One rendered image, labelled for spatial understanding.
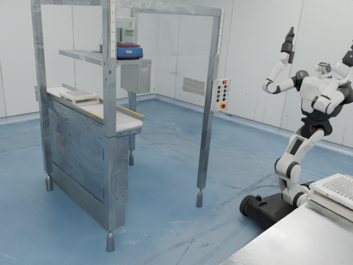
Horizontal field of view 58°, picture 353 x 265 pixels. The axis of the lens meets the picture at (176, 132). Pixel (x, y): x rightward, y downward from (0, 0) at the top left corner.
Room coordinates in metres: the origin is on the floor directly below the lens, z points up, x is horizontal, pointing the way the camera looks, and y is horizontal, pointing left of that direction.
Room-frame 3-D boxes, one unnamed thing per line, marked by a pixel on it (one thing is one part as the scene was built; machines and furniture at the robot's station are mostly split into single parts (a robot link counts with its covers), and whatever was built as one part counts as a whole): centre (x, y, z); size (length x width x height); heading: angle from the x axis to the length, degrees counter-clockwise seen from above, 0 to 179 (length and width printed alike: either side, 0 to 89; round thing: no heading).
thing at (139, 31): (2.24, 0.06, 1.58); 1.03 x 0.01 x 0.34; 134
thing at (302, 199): (2.44, -1.08, 0.28); 0.21 x 0.20 x 0.13; 123
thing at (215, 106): (2.60, -0.34, 1.08); 0.17 x 0.06 x 0.26; 134
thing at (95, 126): (2.56, 0.81, 0.88); 1.30 x 0.29 x 0.10; 44
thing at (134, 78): (2.24, 0.32, 1.25); 0.22 x 0.11 x 0.20; 44
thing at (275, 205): (2.42, -1.05, 0.19); 0.64 x 0.52 x 0.33; 123
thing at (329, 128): (2.48, -1.15, 0.89); 0.28 x 0.13 x 0.18; 123
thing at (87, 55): (2.28, 0.56, 1.36); 0.62 x 0.38 x 0.04; 44
